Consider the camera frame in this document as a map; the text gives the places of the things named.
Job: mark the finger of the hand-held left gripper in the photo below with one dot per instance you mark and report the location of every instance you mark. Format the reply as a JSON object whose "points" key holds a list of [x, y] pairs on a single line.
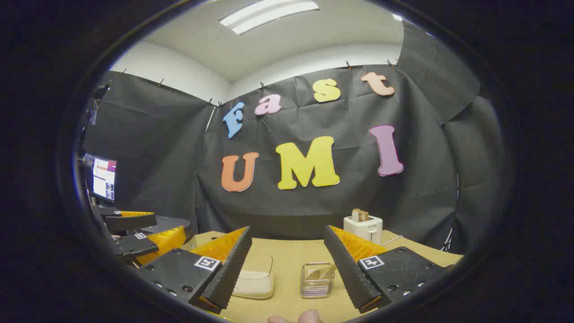
{"points": [[139, 246], [132, 221]]}

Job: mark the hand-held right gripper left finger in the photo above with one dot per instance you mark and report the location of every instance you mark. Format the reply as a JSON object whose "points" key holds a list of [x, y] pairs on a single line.
{"points": [[233, 269]]}

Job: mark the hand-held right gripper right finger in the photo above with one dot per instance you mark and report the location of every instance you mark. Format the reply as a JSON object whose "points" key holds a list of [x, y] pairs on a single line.
{"points": [[345, 269]]}

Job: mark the wooden spoon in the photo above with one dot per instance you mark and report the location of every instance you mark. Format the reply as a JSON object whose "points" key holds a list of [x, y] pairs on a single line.
{"points": [[319, 272]]}

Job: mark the clear plastic rice container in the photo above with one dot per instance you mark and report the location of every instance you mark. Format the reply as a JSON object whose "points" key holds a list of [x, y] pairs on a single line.
{"points": [[255, 287]]}

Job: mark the white toaster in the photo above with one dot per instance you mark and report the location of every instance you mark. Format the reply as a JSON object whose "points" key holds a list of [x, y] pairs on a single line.
{"points": [[365, 229]]}

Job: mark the computer monitor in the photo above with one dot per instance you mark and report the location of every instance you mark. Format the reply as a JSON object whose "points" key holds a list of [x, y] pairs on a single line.
{"points": [[104, 178]]}

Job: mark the toasted bread slice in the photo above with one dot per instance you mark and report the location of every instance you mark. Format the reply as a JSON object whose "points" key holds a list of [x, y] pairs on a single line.
{"points": [[359, 215]]}

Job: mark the black backdrop cloth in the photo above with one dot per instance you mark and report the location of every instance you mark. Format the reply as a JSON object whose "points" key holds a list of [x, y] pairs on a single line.
{"points": [[314, 211]]}

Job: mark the ceiling light panel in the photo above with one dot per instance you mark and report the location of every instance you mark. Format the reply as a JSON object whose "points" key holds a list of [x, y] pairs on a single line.
{"points": [[269, 15]]}

